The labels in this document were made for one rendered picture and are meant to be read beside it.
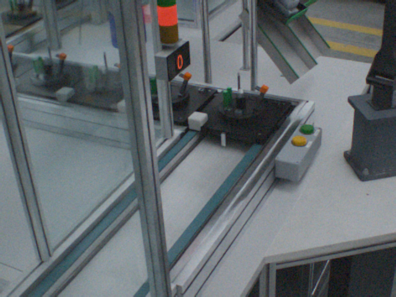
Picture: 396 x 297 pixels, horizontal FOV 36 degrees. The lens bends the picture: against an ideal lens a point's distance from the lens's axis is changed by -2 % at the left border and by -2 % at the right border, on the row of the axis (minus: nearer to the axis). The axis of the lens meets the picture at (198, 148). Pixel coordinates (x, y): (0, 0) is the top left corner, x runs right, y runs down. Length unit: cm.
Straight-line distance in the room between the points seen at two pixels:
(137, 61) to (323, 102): 137
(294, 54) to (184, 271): 101
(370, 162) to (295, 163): 23
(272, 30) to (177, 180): 68
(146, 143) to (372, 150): 93
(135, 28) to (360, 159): 106
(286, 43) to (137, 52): 127
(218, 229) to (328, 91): 98
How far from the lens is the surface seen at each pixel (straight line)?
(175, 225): 154
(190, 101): 197
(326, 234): 160
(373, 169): 180
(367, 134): 175
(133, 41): 88
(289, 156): 170
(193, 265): 136
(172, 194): 164
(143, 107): 93
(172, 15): 162
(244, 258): 152
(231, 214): 149
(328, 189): 176
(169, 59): 163
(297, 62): 210
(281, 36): 212
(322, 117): 211
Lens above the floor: 187
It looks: 31 degrees down
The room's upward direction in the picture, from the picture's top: 4 degrees counter-clockwise
